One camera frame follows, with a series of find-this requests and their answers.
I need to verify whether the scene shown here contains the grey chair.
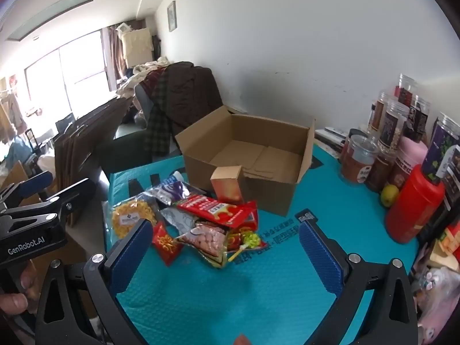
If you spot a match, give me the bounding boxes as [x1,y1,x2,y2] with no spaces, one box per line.
[135,83,159,126]

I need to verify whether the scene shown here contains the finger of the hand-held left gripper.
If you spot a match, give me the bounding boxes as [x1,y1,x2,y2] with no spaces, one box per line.
[0,177,97,231]
[0,173,55,205]

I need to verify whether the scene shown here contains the red bottle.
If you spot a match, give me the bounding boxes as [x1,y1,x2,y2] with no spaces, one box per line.
[385,164,446,244]

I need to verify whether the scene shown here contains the tall bean jar dark label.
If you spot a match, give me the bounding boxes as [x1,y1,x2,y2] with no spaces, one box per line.
[377,101,410,152]

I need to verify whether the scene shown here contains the dark brown filled jar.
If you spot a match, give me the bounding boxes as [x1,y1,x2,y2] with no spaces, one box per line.
[365,147,399,193]

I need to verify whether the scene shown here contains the teal bubble mat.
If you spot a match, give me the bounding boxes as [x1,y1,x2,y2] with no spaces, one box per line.
[102,140,421,345]

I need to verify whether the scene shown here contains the pile of light clothes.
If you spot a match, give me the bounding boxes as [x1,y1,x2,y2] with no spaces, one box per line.
[117,55,177,99]

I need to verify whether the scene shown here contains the pink bottle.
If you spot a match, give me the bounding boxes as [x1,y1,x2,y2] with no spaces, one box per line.
[390,137,428,195]

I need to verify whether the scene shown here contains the yellow-green fruit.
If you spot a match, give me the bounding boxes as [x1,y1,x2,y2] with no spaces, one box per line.
[380,184,400,208]

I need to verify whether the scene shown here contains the clear peanut snack packet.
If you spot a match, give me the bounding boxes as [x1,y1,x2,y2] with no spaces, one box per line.
[174,221,268,268]

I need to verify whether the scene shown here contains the tall jar dark red label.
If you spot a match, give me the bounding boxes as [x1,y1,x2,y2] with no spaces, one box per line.
[395,74,419,106]

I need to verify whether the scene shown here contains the red gold-print snack packet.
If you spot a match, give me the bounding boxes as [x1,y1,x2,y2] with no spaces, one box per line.
[152,222,183,267]

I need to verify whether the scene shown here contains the pink plastic bag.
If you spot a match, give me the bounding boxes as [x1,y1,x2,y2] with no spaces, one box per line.
[413,266,460,345]

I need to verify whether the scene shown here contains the tall brown filled jar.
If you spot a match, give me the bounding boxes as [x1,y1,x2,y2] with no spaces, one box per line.
[368,90,392,137]

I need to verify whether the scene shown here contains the small gold carton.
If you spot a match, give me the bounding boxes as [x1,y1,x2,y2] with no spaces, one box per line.
[210,165,245,204]

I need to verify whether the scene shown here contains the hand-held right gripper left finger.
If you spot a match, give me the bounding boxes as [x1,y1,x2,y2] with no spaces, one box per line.
[34,218,155,345]

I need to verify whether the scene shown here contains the hanging garments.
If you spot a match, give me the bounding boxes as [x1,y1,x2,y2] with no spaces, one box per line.
[0,75,27,137]

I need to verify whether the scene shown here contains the cream hanging blanket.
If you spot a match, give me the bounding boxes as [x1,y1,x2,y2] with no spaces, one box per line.
[120,27,153,69]

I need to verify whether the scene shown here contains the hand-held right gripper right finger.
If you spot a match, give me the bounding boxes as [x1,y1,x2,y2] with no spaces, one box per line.
[298,219,419,345]

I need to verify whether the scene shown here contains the brown carton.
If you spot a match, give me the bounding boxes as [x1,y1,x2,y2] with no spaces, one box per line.
[0,160,58,209]

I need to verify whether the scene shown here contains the tall clear jar black label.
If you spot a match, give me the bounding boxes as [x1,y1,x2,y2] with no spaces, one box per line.
[406,95,432,142]

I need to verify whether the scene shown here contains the green lollipop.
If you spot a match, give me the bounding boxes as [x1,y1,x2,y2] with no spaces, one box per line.
[227,232,261,262]

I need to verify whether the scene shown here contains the window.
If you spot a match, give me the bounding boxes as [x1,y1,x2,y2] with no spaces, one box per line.
[23,30,110,116]

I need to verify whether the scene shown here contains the jar with purple label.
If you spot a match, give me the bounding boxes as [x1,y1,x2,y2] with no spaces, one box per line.
[420,113,460,184]

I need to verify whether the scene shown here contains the cardboard box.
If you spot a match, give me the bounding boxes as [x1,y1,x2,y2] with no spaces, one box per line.
[174,105,316,217]

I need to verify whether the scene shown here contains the stack of flat cardboard sheets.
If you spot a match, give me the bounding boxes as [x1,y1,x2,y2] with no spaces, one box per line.
[54,97,137,225]

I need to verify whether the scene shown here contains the person's left hand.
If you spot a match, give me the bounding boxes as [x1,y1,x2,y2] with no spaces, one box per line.
[0,260,38,313]

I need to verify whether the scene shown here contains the purple white snack packet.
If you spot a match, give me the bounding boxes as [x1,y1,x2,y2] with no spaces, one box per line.
[145,172,196,207]

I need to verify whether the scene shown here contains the red white-label snack packet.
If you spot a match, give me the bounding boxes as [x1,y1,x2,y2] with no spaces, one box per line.
[174,194,258,232]

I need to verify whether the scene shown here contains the cream orange carton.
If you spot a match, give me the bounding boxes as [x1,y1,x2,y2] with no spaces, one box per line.
[429,221,460,272]

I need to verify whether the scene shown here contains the yellow ring crisps bag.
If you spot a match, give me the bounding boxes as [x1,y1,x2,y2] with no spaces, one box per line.
[102,192,160,241]

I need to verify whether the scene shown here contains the brown curtain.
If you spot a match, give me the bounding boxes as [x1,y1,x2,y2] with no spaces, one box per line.
[101,25,126,90]

